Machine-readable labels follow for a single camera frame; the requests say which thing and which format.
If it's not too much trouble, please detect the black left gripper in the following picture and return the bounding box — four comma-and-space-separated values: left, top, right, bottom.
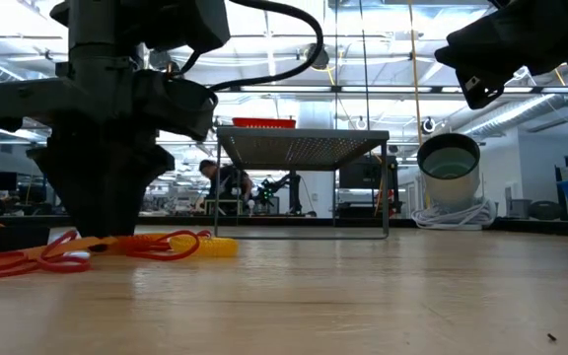
0, 58, 176, 237

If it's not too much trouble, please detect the red plastic basket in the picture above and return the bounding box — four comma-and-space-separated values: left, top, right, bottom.
232, 116, 298, 130

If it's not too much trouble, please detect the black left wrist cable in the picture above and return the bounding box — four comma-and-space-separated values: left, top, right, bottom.
175, 0, 324, 93

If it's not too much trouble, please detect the white coiled cable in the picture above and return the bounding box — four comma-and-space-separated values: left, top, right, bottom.
410, 196, 498, 232

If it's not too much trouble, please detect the orange coil bracelet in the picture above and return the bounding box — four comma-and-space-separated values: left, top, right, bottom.
100, 234, 177, 256

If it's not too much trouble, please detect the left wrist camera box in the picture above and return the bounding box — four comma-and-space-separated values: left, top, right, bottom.
138, 68, 220, 143

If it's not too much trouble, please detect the silver ventilation duct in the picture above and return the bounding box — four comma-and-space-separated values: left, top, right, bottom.
461, 93, 566, 139

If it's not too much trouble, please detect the grey perforated metal shelf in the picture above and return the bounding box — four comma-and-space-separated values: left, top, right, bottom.
213, 126, 391, 242

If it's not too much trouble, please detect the person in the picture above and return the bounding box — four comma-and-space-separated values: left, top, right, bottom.
195, 158, 255, 217

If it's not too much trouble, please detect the black ceiling cable reel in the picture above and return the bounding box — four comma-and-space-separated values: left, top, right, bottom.
305, 42, 331, 72

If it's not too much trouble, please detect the grey waste bin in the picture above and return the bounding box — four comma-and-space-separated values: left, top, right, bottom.
505, 198, 533, 221

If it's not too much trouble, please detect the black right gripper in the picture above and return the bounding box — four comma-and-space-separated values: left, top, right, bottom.
434, 0, 568, 110

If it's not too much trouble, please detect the black hanging cable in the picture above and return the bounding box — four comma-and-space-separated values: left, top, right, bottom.
359, 0, 372, 132

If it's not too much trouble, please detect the yellow coil bracelet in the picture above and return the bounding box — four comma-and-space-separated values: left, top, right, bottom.
168, 234, 240, 258

